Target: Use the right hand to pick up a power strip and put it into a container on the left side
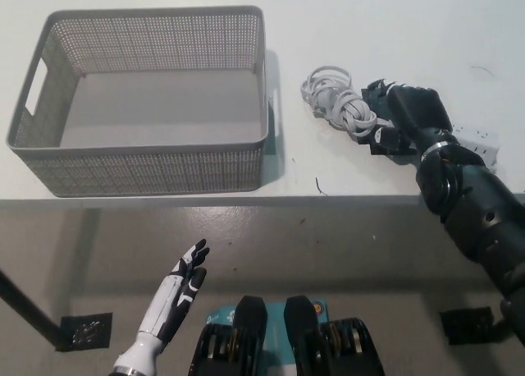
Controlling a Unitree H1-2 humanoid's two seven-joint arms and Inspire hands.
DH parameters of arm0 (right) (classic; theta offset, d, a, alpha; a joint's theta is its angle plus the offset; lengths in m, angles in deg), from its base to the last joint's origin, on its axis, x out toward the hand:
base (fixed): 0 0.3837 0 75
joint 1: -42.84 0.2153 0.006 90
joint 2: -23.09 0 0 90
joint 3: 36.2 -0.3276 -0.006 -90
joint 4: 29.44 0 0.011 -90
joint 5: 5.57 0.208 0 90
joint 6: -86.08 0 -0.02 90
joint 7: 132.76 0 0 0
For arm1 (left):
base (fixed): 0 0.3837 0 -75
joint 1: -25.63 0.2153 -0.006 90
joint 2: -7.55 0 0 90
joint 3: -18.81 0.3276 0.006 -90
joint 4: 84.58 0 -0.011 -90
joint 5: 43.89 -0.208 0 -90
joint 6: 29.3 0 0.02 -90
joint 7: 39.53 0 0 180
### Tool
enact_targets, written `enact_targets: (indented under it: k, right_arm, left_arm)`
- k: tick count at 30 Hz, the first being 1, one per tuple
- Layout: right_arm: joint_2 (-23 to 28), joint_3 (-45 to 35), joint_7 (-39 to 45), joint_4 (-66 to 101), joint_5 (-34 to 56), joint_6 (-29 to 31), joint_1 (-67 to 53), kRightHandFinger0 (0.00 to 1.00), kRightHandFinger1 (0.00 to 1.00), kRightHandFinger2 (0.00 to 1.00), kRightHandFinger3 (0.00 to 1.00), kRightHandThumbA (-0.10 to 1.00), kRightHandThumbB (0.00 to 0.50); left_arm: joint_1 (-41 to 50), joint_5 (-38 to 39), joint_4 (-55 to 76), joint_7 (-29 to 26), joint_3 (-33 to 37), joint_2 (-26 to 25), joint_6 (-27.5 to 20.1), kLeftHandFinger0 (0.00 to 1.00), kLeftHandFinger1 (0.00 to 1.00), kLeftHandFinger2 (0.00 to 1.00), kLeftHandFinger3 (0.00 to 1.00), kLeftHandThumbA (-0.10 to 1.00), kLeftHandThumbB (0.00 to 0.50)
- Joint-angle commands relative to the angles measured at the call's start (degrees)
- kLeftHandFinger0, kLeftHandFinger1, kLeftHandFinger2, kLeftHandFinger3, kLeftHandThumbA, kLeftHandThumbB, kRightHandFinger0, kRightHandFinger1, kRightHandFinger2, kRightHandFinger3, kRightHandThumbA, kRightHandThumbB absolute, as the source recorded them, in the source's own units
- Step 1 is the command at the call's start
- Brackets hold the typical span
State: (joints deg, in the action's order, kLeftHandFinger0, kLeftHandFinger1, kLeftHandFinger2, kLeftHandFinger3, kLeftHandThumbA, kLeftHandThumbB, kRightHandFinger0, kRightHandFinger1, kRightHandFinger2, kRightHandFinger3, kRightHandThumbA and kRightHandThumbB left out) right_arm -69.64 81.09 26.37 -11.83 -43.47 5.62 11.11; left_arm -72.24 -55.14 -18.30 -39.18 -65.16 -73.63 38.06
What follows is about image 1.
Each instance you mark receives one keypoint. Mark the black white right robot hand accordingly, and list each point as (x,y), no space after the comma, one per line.
(418,109)

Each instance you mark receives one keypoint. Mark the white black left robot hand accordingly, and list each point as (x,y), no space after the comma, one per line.
(176,292)

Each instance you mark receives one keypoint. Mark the black tape patch on table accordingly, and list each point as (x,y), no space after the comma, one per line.
(373,110)

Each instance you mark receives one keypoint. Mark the small dark thread scrap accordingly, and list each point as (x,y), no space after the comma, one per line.
(321,188)

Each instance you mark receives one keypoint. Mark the grey perforated plastic basket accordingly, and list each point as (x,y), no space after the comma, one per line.
(164,105)

